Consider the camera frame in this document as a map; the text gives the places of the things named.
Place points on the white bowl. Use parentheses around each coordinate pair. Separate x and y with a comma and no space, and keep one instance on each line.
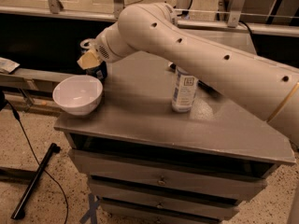
(78,95)

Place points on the blue pepsi can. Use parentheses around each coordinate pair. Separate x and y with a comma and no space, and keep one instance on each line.
(99,71)

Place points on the black bar on floor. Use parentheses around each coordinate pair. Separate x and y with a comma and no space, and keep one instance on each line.
(19,212)

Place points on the white packet on ledge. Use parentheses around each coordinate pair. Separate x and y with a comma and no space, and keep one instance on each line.
(7,66)

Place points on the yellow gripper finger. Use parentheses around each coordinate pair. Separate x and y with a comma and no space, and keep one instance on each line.
(89,59)

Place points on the clear plastic water bottle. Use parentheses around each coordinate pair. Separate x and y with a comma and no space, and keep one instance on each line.
(184,91)

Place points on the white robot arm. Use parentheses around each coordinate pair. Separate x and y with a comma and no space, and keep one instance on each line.
(193,53)

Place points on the metal railing frame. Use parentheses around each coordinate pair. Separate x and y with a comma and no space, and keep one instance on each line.
(229,12)

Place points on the grey drawer cabinet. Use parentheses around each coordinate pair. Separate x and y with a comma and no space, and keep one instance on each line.
(145,160)

